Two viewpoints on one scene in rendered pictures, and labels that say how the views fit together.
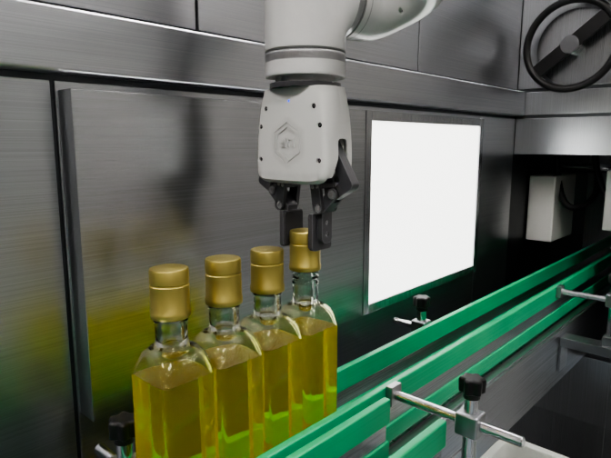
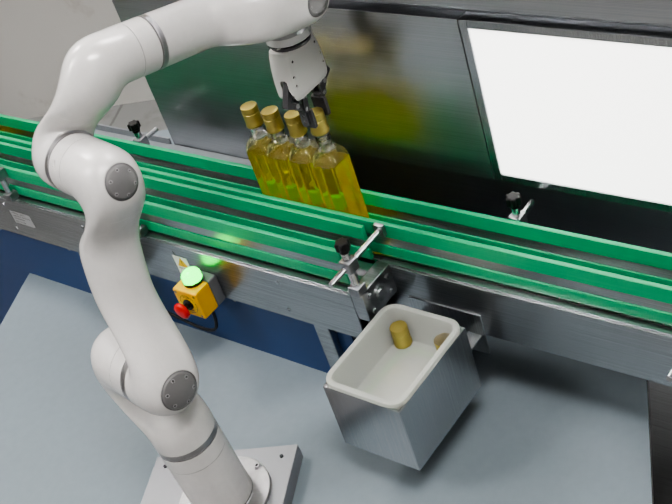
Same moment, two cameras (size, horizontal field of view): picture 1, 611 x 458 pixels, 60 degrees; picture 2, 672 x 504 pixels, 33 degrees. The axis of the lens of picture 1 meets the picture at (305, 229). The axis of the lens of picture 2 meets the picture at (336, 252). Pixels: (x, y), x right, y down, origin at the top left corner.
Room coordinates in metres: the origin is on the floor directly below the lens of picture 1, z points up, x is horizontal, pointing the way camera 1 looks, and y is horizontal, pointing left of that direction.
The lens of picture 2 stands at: (0.70, -1.83, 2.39)
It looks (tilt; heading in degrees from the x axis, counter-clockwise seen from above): 37 degrees down; 95
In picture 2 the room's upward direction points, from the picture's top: 20 degrees counter-clockwise
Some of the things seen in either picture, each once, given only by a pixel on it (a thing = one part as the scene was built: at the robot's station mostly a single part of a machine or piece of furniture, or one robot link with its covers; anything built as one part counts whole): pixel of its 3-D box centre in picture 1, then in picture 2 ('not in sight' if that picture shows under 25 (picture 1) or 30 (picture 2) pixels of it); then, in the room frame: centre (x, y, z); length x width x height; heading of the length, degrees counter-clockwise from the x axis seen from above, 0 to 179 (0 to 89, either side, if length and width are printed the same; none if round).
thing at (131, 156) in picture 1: (350, 216); (471, 97); (0.85, -0.07, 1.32); 0.90 x 0.03 x 0.34; 137
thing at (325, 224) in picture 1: (328, 219); (302, 115); (0.55, -0.02, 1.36); 0.03 x 0.03 x 0.07; 48
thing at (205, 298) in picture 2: not in sight; (198, 294); (0.21, 0.07, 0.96); 0.07 x 0.07 x 0.07; 47
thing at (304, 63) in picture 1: (304, 69); (288, 30); (0.58, 0.00, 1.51); 0.09 x 0.08 x 0.03; 48
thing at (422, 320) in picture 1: (410, 331); (524, 217); (0.89, -0.18, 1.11); 0.07 x 0.04 x 0.13; 47
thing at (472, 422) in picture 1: (450, 421); (357, 259); (0.58, -0.17, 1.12); 0.17 x 0.03 x 0.12; 47
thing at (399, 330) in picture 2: not in sight; (400, 334); (0.61, -0.23, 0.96); 0.04 x 0.04 x 0.04
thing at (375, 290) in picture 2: not in sight; (375, 291); (0.59, -0.15, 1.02); 0.09 x 0.04 x 0.07; 47
